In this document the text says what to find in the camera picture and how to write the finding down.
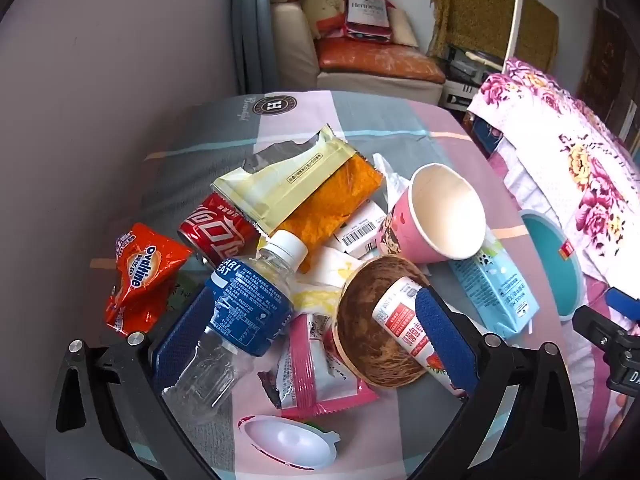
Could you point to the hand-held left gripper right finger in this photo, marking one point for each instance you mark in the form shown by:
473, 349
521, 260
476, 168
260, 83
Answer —
440, 330

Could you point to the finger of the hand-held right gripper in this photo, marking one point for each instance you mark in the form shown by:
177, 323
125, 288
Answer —
597, 325
625, 300

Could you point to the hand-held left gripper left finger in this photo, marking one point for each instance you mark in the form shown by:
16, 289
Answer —
185, 330

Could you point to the clear bottle with blue label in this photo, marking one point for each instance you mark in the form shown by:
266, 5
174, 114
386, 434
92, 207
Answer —
250, 300

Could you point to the orange snack packet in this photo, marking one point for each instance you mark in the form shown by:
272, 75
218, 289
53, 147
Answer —
145, 270

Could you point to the teal plastic bucket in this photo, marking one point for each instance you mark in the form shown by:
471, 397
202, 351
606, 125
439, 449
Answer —
550, 260

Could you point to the white egg-shaped plastic shell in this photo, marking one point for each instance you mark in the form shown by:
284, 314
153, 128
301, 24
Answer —
285, 442

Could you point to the red and white pouch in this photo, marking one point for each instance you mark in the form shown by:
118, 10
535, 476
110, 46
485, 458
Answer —
400, 310

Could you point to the blue and white drink carton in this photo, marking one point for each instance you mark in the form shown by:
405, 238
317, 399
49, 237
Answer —
495, 290

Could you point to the brown coconut shell bowl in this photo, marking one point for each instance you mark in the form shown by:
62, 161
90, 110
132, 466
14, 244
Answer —
365, 320

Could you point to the red soda can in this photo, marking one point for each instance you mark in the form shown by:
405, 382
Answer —
215, 230

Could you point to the pink paper cup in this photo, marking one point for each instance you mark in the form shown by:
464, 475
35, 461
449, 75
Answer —
450, 210

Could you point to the yellow patterned tissue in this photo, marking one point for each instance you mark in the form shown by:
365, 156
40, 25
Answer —
320, 295

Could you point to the pink and white snack packet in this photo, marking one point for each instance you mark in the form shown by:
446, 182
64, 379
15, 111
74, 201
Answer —
305, 365

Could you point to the white barcode card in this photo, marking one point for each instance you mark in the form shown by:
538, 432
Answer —
357, 232

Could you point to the pink floral blanket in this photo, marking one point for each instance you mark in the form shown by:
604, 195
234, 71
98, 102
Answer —
575, 160

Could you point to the white plastic bag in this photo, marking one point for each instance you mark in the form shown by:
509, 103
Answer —
395, 180

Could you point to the orange snack bag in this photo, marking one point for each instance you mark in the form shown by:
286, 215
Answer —
325, 205

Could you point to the cream yellow foil wrapper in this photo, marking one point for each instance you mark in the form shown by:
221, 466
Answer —
280, 185

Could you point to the blue storage box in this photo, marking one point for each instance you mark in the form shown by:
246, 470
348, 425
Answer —
487, 132

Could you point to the striped pastel bedsheet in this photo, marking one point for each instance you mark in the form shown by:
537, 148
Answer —
350, 120

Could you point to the brown wooden cabinet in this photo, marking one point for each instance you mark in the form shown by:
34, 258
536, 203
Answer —
605, 70

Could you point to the cluttered side table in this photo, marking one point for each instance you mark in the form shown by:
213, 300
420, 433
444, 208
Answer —
465, 75

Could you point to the orange seat cushion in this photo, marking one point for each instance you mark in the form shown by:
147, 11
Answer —
375, 60

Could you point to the white pole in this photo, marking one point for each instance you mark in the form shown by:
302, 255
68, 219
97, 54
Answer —
514, 25

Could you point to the beige sofa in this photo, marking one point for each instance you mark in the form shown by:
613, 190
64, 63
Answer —
295, 50

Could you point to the cream pillow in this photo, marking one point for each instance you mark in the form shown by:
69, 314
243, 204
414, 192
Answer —
405, 27

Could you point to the mustard woven cloth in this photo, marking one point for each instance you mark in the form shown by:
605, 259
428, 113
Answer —
470, 10

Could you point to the red gift bag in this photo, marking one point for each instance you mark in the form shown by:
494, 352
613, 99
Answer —
365, 10

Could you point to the yellow pillow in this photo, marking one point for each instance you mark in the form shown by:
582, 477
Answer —
322, 10

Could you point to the grey metal post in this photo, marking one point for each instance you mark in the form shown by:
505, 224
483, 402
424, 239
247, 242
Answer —
255, 25

